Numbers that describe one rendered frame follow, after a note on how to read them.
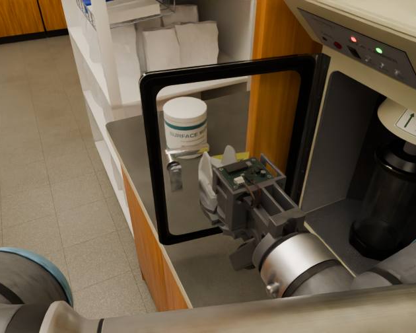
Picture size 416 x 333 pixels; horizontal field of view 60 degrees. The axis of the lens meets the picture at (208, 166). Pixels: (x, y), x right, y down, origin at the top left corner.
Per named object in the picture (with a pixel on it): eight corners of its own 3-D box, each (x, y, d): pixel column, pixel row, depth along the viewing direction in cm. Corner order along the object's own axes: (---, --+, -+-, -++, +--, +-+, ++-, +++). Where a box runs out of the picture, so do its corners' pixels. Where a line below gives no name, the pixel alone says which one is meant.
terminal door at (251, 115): (286, 218, 86) (317, 53, 62) (159, 246, 80) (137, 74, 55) (284, 215, 87) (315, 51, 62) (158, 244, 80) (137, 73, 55)
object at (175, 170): (183, 192, 69) (181, 168, 66) (172, 194, 69) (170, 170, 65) (181, 185, 71) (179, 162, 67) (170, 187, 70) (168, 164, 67)
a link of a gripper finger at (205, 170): (204, 131, 53) (234, 168, 46) (204, 164, 56) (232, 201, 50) (184, 137, 51) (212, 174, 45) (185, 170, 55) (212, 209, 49)
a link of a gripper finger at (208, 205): (219, 173, 52) (250, 213, 46) (219, 182, 53) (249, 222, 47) (189, 182, 50) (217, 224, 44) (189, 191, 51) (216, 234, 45)
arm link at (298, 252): (333, 293, 40) (271, 322, 37) (307, 261, 43) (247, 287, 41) (349, 248, 35) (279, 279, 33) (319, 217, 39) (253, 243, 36)
